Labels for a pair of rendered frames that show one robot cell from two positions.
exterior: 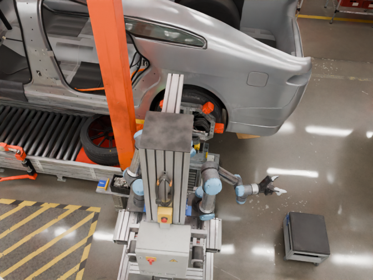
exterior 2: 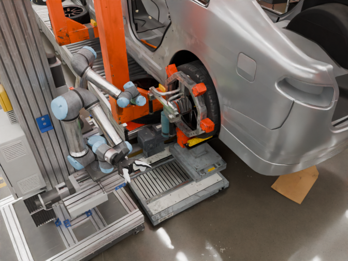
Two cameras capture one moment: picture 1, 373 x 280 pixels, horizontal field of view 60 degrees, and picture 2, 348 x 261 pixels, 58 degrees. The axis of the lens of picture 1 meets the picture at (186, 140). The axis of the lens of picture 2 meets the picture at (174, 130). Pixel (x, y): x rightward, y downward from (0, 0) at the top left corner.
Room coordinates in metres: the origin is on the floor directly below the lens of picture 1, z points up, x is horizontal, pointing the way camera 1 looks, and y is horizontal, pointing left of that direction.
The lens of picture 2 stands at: (0.79, -1.67, 2.44)
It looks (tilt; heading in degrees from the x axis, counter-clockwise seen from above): 41 degrees down; 53
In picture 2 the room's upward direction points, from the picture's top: straight up
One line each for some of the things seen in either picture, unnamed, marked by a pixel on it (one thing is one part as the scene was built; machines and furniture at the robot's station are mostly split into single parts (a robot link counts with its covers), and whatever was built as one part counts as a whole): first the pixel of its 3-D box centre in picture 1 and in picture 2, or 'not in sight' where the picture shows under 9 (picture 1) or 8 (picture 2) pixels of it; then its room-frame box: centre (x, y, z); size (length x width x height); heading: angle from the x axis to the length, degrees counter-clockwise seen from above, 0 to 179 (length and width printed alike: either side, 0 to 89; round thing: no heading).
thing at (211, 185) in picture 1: (208, 196); (74, 133); (1.15, -0.19, 1.19); 0.15 x 0.12 x 0.55; 13
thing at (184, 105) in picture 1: (187, 124); (184, 105); (2.15, 0.00, 0.85); 0.54 x 0.07 x 0.54; 85
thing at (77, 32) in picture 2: not in sight; (85, 25); (2.33, 2.43, 0.69); 0.52 x 0.17 x 0.35; 175
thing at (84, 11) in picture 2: not in sight; (70, 18); (2.52, 3.58, 0.39); 0.66 x 0.66 x 0.24
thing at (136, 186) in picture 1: (140, 188); not in sight; (1.30, 0.34, 0.98); 0.13 x 0.12 x 0.14; 38
